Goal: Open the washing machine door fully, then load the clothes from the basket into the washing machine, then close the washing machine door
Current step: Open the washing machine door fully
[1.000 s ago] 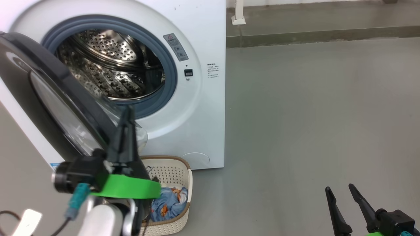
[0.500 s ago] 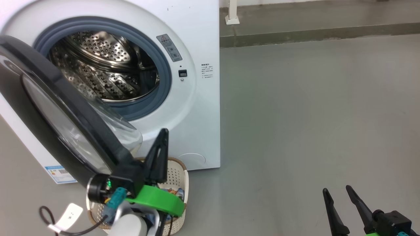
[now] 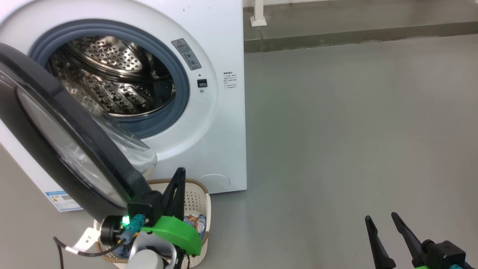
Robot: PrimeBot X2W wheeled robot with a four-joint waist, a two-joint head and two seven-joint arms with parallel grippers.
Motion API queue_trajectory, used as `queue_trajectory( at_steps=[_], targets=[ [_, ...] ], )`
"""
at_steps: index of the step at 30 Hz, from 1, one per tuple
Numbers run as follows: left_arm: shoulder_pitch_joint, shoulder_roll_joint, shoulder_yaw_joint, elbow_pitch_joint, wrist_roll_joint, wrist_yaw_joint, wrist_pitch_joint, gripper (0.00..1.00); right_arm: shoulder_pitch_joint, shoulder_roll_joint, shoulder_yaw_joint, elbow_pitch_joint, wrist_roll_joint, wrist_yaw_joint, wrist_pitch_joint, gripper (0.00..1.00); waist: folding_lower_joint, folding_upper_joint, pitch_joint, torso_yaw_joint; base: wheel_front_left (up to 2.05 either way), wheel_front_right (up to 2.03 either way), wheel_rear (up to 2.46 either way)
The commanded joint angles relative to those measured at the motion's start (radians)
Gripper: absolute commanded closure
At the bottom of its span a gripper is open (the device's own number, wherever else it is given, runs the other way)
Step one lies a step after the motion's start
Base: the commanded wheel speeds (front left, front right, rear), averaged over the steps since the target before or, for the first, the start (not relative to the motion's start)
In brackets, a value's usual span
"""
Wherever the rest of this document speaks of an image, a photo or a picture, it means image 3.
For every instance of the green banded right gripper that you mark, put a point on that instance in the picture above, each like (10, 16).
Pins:
(421, 267)

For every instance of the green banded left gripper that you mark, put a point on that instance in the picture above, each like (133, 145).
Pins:
(175, 231)

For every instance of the black round glass washer door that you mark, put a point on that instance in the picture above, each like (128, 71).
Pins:
(37, 123)

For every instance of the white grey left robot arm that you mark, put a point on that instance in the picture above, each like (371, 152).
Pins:
(147, 259)

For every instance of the white front-load washing machine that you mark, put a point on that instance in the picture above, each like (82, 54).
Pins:
(220, 130)

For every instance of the black door latch socket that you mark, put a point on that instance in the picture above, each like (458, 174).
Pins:
(202, 83)

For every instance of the cream perforated basket brown rim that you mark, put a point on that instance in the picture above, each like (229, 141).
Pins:
(196, 198)

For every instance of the round white filter cover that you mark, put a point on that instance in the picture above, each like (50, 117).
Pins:
(214, 183)

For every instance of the blue energy label sticker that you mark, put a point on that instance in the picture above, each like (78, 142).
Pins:
(63, 201)

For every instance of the printed grey text label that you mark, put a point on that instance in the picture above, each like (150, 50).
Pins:
(230, 80)

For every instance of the grey warning sticker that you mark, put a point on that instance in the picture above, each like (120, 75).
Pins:
(186, 54)

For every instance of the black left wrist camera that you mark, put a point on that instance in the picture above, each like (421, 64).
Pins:
(143, 209)

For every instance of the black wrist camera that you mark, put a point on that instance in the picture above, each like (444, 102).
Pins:
(143, 209)
(446, 254)

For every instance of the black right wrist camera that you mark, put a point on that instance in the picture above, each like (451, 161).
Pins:
(446, 254)

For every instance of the white post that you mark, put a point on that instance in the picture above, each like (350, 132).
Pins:
(258, 15)

